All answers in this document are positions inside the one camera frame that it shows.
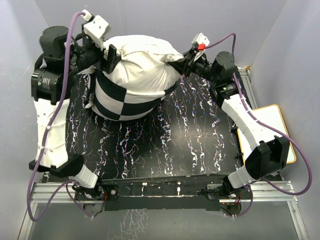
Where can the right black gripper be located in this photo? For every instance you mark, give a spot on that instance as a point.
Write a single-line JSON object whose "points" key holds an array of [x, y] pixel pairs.
{"points": [[182, 64]]}

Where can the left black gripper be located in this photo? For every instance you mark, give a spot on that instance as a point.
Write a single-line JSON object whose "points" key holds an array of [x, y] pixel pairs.
{"points": [[106, 64]]}

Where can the white pillow insert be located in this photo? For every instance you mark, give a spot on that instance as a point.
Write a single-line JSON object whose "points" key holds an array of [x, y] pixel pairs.
{"points": [[144, 66]]}

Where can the black white checkered pillowcase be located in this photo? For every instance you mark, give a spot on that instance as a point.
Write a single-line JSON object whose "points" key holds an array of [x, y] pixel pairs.
{"points": [[116, 103]]}

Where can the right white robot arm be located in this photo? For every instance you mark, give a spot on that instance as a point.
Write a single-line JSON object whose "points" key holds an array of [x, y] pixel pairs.
{"points": [[269, 152]]}

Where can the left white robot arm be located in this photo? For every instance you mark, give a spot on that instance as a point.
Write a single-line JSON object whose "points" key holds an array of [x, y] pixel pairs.
{"points": [[51, 84]]}

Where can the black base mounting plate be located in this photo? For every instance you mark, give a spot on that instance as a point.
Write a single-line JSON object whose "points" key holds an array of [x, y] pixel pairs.
{"points": [[198, 191]]}

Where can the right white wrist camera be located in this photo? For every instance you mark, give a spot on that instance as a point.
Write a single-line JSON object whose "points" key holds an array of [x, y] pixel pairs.
{"points": [[200, 42]]}

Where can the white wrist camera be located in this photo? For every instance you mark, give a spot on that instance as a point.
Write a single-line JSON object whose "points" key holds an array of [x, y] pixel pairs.
{"points": [[200, 42], [96, 25]]}

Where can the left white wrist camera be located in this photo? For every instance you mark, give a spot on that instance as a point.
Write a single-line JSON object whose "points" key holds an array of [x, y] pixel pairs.
{"points": [[96, 25]]}

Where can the whiteboard with orange frame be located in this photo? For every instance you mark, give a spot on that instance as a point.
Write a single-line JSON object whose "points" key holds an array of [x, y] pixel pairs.
{"points": [[270, 115]]}

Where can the aluminium frame rail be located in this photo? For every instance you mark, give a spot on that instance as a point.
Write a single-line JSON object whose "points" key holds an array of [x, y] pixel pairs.
{"points": [[162, 211]]}

